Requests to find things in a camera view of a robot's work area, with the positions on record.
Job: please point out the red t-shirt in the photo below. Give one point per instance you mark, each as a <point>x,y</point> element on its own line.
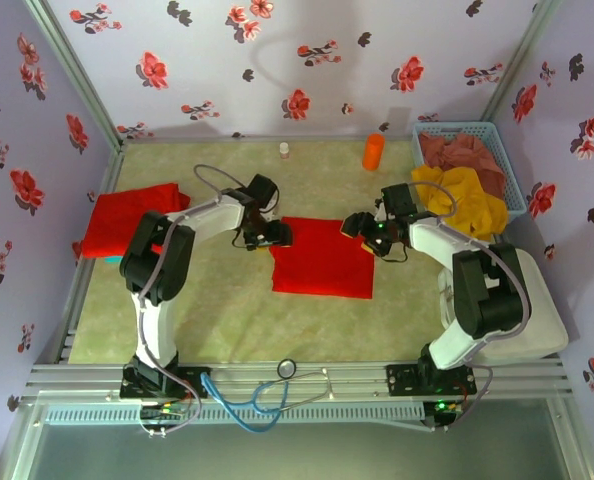
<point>322,260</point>
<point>112,220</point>

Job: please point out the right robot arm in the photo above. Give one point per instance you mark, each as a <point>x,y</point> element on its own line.
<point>437,240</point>

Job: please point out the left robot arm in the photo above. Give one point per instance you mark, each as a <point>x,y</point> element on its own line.
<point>207,220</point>

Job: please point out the orange cylinder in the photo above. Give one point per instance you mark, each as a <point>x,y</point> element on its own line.
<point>373,152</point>

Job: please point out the small white bottle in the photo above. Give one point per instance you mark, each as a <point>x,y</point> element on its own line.
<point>284,150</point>

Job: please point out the yellow t-shirt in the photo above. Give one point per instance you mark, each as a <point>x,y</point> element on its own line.
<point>472,200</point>

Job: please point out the dusty pink t-shirt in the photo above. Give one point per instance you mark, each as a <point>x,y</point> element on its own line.
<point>467,152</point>

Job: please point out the blue plastic basket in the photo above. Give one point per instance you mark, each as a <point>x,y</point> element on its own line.
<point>514,185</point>

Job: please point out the folded red t-shirt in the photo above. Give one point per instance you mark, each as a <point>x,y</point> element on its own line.
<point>112,220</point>

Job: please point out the folded teal t-shirt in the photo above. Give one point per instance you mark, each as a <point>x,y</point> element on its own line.
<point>112,260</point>

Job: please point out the blue stethoscope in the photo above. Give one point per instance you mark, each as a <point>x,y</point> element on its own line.
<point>257,397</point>

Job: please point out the black controller board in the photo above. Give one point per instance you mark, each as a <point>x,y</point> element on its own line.
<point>447,407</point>

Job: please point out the green circuit board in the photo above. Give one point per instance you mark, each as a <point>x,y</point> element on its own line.
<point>164,412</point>

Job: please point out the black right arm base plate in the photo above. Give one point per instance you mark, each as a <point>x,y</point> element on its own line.
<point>402,380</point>

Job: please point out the aluminium frame rail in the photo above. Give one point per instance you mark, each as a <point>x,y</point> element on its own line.
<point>357,385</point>

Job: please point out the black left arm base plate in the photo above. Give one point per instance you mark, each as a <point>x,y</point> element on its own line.
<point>194,382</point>

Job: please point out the aluminium frame post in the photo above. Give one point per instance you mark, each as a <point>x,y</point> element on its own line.
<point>80,80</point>
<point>519,60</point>

